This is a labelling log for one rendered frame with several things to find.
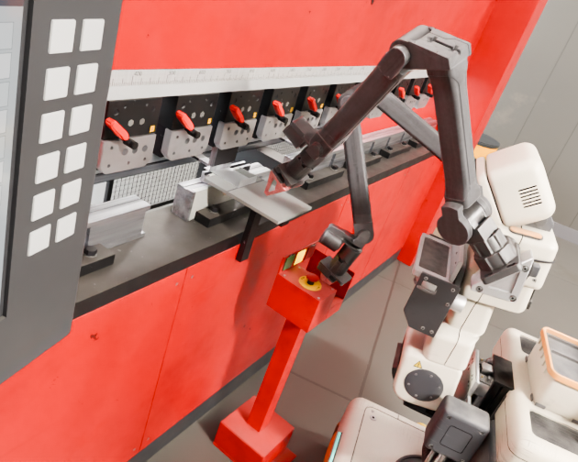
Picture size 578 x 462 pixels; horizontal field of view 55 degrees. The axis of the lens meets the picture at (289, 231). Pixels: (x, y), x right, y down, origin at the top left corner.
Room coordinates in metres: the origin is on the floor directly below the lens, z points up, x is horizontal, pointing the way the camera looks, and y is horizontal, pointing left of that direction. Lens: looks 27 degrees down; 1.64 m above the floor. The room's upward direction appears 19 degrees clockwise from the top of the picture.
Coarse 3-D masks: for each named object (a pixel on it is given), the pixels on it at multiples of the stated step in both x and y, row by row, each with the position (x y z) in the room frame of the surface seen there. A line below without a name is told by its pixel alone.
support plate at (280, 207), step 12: (240, 168) 1.57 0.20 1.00; (204, 180) 1.41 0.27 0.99; (216, 180) 1.42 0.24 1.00; (228, 192) 1.37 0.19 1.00; (240, 192) 1.40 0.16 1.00; (252, 192) 1.42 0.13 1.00; (252, 204) 1.35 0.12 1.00; (264, 204) 1.37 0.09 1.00; (276, 204) 1.40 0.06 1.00; (288, 204) 1.43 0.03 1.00; (300, 204) 1.46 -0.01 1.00; (264, 216) 1.32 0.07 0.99; (276, 216) 1.33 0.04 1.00; (288, 216) 1.35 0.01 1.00
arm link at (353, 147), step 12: (348, 96) 1.52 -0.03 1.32; (360, 132) 1.54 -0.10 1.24; (348, 144) 1.53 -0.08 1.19; (360, 144) 1.53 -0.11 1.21; (348, 156) 1.52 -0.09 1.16; (360, 156) 1.52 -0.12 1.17; (348, 168) 1.52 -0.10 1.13; (360, 168) 1.52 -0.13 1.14; (348, 180) 1.52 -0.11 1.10; (360, 180) 1.51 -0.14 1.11; (360, 192) 1.50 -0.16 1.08; (360, 204) 1.50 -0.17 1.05; (360, 216) 1.48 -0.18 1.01; (360, 228) 1.48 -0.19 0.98; (372, 228) 1.48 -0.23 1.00
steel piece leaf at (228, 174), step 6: (228, 168) 1.53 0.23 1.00; (216, 174) 1.46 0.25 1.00; (222, 174) 1.47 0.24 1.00; (228, 174) 1.49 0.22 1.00; (234, 174) 1.50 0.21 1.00; (240, 174) 1.52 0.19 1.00; (228, 180) 1.45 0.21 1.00; (234, 180) 1.46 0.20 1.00; (240, 180) 1.48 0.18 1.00; (246, 180) 1.45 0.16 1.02; (252, 180) 1.48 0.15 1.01; (240, 186) 1.43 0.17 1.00
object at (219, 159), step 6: (216, 150) 1.45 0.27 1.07; (222, 150) 1.47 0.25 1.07; (228, 150) 1.50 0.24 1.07; (234, 150) 1.53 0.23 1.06; (210, 156) 1.46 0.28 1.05; (216, 156) 1.45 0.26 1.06; (222, 156) 1.48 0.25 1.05; (228, 156) 1.51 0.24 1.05; (234, 156) 1.53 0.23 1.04; (210, 162) 1.46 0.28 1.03; (216, 162) 1.46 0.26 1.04; (222, 162) 1.49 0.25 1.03; (228, 162) 1.52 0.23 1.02; (210, 168) 1.46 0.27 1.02; (216, 168) 1.48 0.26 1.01; (222, 168) 1.51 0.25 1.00
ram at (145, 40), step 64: (128, 0) 1.04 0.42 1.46; (192, 0) 1.19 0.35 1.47; (256, 0) 1.40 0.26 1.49; (320, 0) 1.67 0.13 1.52; (384, 0) 2.07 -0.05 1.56; (448, 0) 2.68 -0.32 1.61; (128, 64) 1.06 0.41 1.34; (192, 64) 1.23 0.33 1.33; (256, 64) 1.46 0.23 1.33; (320, 64) 1.79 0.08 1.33
